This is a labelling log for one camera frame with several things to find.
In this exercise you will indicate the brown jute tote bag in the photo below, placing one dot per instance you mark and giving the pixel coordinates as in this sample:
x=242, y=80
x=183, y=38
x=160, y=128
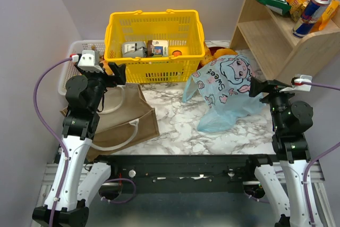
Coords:
x=127, y=120

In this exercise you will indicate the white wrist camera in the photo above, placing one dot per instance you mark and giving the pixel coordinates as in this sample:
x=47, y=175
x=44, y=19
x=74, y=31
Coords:
x=299, y=84
x=87, y=61

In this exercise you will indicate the orange pastry bread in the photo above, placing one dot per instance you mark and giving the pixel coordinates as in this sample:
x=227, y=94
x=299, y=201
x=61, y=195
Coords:
x=208, y=57

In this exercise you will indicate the orange yellow snack bag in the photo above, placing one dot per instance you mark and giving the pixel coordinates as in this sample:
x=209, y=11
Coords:
x=298, y=6

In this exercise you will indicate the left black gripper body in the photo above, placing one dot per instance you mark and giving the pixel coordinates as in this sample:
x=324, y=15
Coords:
x=107, y=75

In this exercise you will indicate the red bowl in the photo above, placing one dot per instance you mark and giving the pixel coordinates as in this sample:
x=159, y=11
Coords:
x=213, y=49

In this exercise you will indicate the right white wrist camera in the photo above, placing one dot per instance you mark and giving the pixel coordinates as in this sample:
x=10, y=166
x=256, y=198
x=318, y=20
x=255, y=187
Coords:
x=299, y=84

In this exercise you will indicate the red bull can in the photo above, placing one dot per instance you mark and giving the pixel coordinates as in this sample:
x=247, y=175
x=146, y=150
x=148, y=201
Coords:
x=309, y=17

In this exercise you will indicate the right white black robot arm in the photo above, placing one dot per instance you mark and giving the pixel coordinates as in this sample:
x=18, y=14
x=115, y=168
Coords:
x=294, y=204

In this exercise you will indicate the wooden shelf unit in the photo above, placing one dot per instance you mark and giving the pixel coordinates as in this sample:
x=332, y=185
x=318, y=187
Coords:
x=279, y=54

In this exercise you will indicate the grey white box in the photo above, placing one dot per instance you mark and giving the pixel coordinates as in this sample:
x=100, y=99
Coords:
x=134, y=49

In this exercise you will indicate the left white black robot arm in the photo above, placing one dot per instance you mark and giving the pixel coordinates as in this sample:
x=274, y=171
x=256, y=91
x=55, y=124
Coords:
x=68, y=201

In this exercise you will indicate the blue cartoon plastic bag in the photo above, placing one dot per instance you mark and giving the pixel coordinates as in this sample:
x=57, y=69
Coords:
x=224, y=85

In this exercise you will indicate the yellow plastic shopping basket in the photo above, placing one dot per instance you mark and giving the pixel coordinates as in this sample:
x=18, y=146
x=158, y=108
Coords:
x=181, y=28

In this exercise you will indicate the peach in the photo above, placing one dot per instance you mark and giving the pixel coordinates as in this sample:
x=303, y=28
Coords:
x=106, y=68

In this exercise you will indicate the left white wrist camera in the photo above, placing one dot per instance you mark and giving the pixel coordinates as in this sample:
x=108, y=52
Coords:
x=87, y=61

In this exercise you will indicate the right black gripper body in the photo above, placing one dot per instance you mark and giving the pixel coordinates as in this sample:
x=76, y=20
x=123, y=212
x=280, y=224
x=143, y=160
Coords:
x=272, y=88

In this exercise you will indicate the golden bread roll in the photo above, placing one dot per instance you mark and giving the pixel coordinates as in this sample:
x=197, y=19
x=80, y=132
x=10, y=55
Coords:
x=223, y=52

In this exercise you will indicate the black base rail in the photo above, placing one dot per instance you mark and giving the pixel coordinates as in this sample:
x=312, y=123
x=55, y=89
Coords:
x=173, y=174

